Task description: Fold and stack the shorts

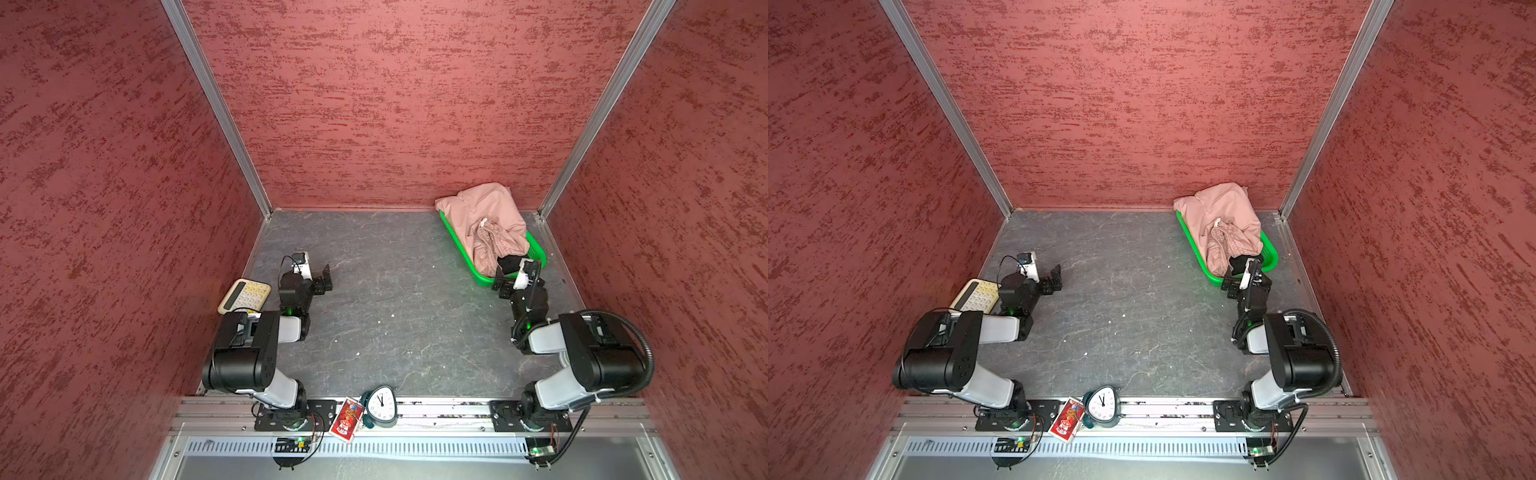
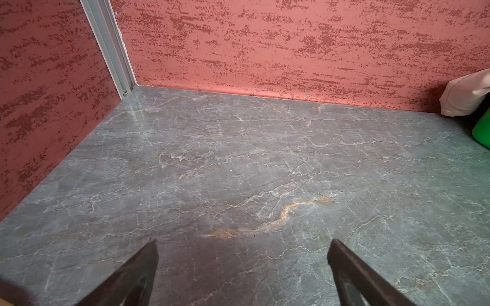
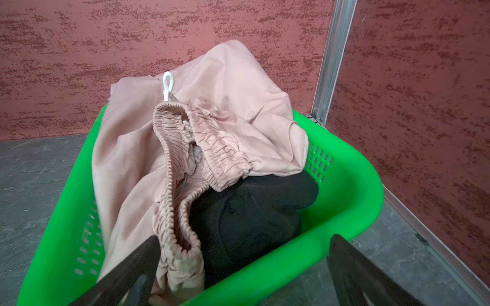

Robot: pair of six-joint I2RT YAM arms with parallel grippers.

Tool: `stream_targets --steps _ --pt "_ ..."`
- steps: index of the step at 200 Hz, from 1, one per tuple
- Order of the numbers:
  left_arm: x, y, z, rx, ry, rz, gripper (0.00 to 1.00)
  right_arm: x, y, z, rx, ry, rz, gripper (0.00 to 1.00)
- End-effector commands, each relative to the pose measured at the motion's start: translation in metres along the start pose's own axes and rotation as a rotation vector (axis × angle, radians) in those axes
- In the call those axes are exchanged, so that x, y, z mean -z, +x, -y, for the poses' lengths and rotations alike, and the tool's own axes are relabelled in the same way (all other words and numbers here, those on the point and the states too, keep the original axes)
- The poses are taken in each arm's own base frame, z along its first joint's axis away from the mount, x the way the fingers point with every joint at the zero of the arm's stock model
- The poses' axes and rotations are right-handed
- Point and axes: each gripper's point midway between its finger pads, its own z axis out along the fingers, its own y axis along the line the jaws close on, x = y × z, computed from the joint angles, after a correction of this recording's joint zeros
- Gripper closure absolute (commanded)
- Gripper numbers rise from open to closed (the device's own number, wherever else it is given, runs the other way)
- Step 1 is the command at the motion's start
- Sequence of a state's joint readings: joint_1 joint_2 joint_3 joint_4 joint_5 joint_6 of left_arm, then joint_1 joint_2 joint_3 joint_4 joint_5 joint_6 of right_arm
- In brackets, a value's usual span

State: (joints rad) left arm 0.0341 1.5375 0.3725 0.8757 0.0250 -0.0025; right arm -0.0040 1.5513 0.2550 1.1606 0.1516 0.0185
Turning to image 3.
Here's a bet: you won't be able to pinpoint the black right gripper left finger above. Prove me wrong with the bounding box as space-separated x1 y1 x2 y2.
71 235 161 305

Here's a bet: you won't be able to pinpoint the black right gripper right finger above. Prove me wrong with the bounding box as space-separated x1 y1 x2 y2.
327 234 423 306

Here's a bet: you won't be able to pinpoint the pink drawstring shorts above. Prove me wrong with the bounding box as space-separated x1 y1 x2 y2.
92 40 309 305

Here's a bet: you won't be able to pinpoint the black shorts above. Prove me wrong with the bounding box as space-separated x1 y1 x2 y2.
190 171 319 288

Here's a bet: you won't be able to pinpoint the green plastic basket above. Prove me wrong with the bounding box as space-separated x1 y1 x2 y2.
17 113 384 305

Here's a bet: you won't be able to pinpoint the right aluminium corner post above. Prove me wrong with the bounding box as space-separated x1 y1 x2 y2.
311 0 357 126

